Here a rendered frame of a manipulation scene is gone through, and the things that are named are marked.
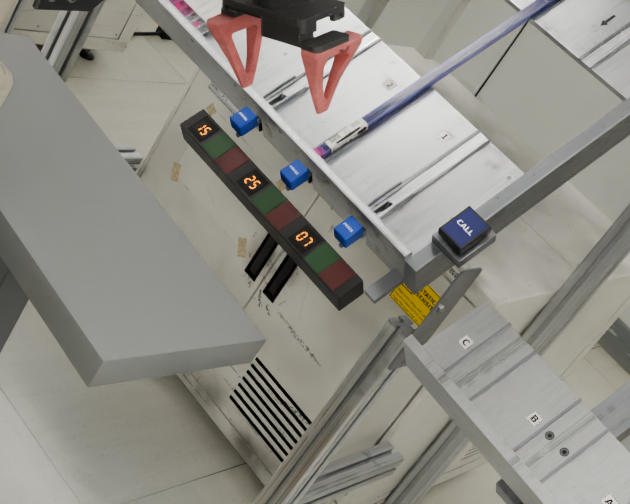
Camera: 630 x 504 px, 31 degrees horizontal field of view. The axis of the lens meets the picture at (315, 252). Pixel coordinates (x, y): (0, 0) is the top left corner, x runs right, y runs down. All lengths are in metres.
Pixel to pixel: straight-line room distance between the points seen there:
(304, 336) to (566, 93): 1.74
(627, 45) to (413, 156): 0.34
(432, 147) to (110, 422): 0.84
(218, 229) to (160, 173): 0.17
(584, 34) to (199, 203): 0.77
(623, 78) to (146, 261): 0.68
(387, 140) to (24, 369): 0.85
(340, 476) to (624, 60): 0.71
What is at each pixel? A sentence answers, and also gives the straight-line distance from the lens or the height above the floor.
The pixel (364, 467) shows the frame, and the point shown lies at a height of 0.32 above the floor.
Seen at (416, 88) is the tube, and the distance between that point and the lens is 1.52.
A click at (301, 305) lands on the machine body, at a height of 0.36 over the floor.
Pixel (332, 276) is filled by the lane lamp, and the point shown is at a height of 0.65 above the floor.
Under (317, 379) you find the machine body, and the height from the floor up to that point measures 0.29.
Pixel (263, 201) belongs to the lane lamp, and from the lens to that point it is 1.46.
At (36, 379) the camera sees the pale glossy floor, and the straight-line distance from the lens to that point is 2.04.
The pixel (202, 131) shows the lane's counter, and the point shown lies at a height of 0.66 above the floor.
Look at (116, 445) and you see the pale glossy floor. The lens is 2.01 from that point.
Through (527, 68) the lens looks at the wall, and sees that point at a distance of 3.52.
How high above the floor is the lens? 1.30
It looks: 27 degrees down
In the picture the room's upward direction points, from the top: 34 degrees clockwise
